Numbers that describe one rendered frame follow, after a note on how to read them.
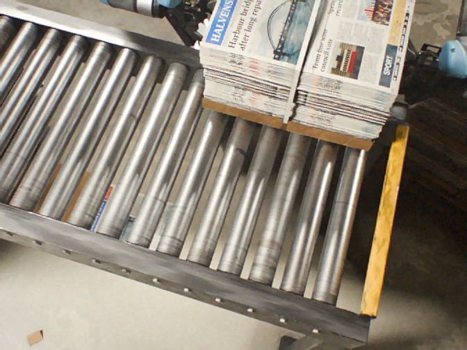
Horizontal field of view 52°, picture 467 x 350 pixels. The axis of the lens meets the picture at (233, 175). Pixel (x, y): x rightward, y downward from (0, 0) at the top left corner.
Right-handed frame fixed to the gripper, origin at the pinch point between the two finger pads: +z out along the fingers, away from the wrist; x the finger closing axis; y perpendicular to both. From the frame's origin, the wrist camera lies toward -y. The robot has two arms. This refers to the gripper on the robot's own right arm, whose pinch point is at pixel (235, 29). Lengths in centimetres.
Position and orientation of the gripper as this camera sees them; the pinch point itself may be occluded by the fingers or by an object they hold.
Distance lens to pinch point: 123.0
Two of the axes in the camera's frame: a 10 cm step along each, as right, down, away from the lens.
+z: 9.5, 2.8, -1.0
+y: 0.2, -4.1, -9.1
